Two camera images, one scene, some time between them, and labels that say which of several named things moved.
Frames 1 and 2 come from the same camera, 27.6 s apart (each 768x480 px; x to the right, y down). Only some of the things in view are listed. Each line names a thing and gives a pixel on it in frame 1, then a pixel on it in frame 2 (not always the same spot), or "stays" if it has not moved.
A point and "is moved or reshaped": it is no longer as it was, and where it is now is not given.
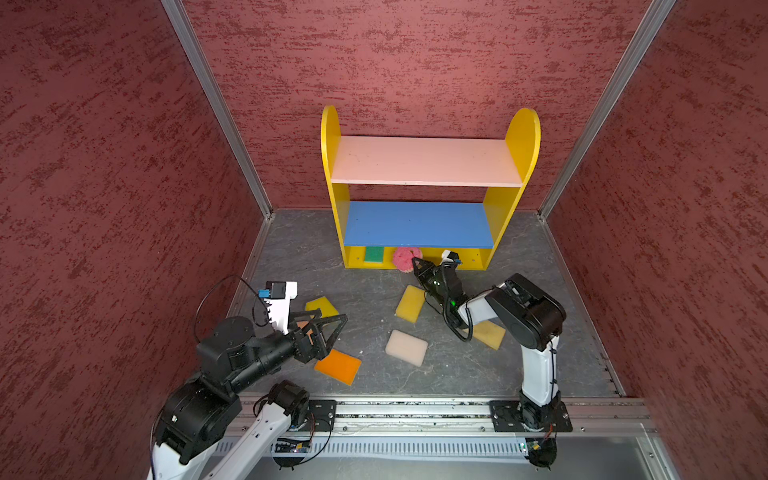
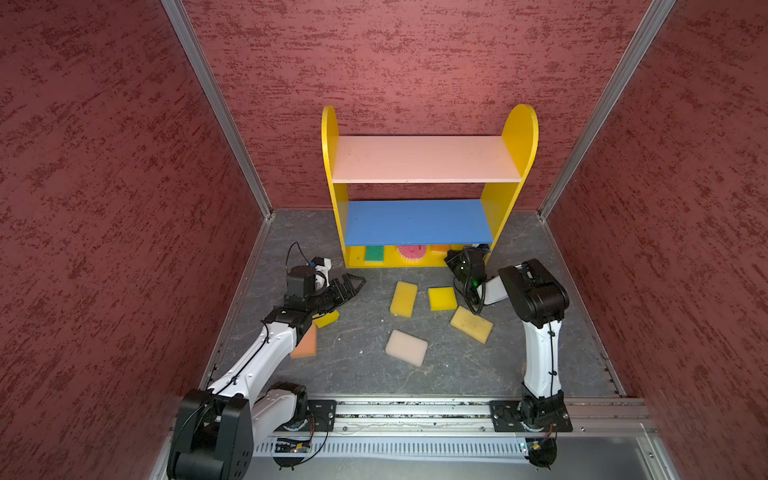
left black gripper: [307, 350] → [344, 294]
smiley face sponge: [402, 257] is moved or reshaped
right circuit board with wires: [542, 451] stays
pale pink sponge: [407, 347] stays
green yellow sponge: [374, 254] stays
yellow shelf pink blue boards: [433, 194] stays
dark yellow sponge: [410, 304] is moved or reshaped
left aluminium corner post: [219, 100] stays
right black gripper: [428, 268] → [459, 255]
